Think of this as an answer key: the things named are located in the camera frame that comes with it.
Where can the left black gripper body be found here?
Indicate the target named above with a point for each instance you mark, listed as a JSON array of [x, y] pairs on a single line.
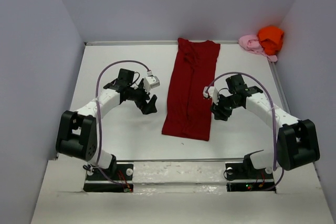
[[139, 93]]

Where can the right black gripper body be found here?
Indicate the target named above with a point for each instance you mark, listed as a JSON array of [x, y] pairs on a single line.
[[227, 102]]

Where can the dark red t shirt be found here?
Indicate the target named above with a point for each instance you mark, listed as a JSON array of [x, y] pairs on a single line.
[[188, 113]]

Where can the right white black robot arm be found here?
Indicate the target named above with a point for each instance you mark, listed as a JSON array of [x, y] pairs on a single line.
[[295, 141]]

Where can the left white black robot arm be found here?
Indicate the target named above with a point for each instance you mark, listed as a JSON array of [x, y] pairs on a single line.
[[79, 133]]

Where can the pink t shirt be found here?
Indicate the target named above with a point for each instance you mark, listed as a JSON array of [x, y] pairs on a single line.
[[251, 44]]

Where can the orange t shirt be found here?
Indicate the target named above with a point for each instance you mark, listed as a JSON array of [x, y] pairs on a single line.
[[271, 39]]

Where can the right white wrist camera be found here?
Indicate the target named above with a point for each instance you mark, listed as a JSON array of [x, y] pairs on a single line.
[[211, 93]]

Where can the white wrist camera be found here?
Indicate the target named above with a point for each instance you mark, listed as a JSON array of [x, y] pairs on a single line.
[[150, 82], [211, 93]]

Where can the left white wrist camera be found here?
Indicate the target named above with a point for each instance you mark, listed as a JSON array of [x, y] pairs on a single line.
[[150, 82]]

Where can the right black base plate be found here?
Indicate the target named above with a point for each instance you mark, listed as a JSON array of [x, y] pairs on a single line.
[[242, 179]]

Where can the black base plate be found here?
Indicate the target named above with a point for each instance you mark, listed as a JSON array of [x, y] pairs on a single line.
[[242, 179], [118, 182]]

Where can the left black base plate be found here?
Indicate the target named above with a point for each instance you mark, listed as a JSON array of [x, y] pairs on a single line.
[[118, 182]]

